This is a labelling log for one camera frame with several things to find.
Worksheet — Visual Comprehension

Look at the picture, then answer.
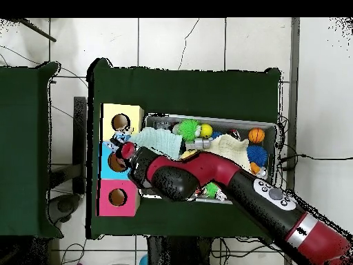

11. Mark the green cloth side table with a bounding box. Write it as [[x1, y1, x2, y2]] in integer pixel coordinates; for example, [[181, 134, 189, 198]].
[[0, 61, 61, 239]]

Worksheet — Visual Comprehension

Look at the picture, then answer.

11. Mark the shallow clear mesh bin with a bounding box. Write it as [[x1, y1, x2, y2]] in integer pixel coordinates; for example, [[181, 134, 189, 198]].
[[139, 114, 279, 208]]

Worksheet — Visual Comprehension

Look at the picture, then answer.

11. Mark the grey stand base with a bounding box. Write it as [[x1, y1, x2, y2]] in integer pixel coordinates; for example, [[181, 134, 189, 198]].
[[46, 193, 85, 224]]

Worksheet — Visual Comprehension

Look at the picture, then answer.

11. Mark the light blue waffle cloth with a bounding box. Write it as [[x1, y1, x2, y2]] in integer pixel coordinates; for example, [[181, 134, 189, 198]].
[[129, 128, 183, 161]]

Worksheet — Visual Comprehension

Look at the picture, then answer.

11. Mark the black flat panel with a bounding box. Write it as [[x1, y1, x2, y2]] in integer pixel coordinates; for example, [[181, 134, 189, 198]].
[[73, 96, 89, 195]]

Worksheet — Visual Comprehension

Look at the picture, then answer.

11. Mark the cream waffle cloth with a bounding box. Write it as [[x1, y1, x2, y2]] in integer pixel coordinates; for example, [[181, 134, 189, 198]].
[[206, 134, 252, 172]]

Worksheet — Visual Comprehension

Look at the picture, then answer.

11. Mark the dark green table cloth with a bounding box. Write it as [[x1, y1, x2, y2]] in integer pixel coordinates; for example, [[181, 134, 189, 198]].
[[87, 57, 282, 244]]

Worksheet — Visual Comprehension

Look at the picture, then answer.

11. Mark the dark thin rod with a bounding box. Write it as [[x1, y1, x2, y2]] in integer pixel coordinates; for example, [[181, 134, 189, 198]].
[[15, 19, 58, 43]]

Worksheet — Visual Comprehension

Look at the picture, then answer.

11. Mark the grey metal toy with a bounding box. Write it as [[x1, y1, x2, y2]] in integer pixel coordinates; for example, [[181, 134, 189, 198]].
[[186, 137, 213, 151]]

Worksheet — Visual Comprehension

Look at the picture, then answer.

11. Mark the large green spiky ball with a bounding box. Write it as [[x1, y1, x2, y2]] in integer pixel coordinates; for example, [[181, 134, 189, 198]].
[[179, 118, 201, 140]]

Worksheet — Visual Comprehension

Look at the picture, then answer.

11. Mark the yellow ball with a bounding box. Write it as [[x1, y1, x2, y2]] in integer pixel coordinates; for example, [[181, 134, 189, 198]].
[[200, 124, 214, 139]]

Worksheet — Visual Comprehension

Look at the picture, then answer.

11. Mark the blue spiky ball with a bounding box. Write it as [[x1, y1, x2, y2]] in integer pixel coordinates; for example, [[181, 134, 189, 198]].
[[245, 144, 269, 168]]

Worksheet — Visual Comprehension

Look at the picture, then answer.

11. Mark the orange basketball toy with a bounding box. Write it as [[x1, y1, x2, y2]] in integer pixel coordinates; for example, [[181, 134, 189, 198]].
[[248, 127, 265, 144]]

